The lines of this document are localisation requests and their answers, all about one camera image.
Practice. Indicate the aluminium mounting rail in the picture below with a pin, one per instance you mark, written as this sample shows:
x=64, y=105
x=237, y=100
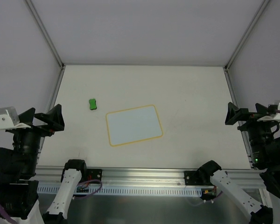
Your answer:
x=151, y=177

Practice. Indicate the right aluminium frame post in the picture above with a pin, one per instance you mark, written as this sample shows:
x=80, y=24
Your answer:
x=239, y=47

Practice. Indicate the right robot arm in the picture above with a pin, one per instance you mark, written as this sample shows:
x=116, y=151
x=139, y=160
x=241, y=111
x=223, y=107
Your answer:
x=265, y=157

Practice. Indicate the yellow-framed small whiteboard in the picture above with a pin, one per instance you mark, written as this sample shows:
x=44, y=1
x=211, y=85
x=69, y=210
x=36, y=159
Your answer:
x=133, y=125

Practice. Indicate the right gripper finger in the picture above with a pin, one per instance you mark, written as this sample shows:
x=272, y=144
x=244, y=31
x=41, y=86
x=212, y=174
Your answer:
x=262, y=111
x=235, y=114

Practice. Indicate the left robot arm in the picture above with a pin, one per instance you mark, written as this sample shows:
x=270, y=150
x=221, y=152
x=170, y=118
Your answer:
x=19, y=200

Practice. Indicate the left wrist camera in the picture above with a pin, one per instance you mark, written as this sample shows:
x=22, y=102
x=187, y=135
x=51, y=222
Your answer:
x=9, y=119

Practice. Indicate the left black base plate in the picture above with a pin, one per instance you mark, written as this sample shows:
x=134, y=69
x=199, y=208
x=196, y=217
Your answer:
x=94, y=176

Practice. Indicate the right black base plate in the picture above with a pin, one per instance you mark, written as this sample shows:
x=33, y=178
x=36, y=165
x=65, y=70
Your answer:
x=196, y=178

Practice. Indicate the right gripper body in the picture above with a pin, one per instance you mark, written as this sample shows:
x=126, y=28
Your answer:
x=254, y=123

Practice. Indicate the aluminium frame post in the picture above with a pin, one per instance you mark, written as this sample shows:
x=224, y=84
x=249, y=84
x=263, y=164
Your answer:
x=239, y=47
x=46, y=37

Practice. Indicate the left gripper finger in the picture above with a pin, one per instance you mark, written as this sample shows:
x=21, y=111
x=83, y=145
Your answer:
x=53, y=119
x=26, y=118

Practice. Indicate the white slotted cable duct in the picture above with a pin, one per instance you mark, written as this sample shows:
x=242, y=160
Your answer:
x=127, y=191

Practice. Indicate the green whiteboard eraser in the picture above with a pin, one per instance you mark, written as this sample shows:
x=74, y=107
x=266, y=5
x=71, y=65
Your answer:
x=92, y=104

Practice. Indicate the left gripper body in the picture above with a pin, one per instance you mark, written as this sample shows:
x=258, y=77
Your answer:
x=34, y=130

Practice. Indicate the left aluminium frame post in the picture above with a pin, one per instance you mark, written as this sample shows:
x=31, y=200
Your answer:
x=46, y=37

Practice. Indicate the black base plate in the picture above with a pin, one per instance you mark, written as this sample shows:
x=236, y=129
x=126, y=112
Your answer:
x=94, y=176
x=196, y=178

